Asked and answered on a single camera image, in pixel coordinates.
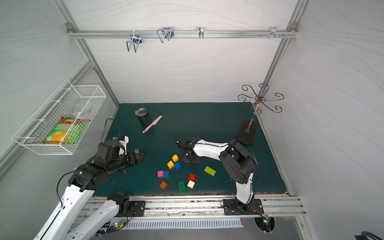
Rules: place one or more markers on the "dark green long lego brick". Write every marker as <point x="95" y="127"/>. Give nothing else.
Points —
<point x="182" y="188"/>

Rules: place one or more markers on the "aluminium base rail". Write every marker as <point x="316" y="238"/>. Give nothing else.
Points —
<point x="168" y="207"/>

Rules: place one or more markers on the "lime green long lego brick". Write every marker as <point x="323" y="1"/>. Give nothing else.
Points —
<point x="210" y="171"/>

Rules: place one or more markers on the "orange lego brick front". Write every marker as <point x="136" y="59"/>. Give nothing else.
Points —
<point x="163" y="185"/>

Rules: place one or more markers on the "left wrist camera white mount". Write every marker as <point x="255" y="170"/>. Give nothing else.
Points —
<point x="124" y="141"/>

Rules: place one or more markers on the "red lego brick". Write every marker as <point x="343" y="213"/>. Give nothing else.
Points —
<point x="192" y="177"/>

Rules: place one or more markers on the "blue lego brick centre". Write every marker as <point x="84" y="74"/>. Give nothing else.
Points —
<point x="177" y="165"/>

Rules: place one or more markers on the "dark green metal tumbler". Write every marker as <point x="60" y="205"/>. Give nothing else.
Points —
<point x="143" y="116"/>

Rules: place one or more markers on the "green snack bag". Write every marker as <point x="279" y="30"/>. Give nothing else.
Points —
<point x="67" y="131"/>

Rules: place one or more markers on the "aluminium crossbar rail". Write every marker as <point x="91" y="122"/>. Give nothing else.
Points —
<point x="179" y="34"/>

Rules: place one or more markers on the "black metal jewelry stand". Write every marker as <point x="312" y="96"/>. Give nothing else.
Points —
<point x="248" y="129"/>

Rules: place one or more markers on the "yellow lego brick upper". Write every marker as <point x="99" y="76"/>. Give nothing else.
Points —
<point x="175" y="158"/>

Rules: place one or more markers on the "yellow lego brick left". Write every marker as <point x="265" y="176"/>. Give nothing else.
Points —
<point x="170" y="164"/>

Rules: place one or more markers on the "pink plastic knife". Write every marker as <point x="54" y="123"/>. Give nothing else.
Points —
<point x="152" y="124"/>

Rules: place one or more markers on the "cream lego brick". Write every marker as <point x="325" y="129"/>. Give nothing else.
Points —
<point x="191" y="184"/>

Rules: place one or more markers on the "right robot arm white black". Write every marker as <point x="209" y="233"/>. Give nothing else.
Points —
<point x="240" y="165"/>

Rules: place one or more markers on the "white wire basket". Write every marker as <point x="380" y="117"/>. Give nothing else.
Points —
<point x="79" y="101"/>

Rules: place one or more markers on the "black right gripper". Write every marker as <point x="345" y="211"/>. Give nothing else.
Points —
<point x="183" y="144"/>

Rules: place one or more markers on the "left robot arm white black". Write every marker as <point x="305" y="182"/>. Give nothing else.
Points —
<point x="84" y="181"/>

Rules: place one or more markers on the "metal hook clip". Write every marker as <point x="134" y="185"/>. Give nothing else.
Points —
<point x="201" y="32"/>
<point x="134" y="42"/>
<point x="165" y="33"/>
<point x="273" y="34"/>

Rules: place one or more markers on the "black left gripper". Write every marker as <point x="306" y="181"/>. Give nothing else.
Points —
<point x="135" y="157"/>

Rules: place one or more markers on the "yellow lego brick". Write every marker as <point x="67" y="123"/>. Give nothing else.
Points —
<point x="175" y="158"/>
<point x="170" y="164"/>

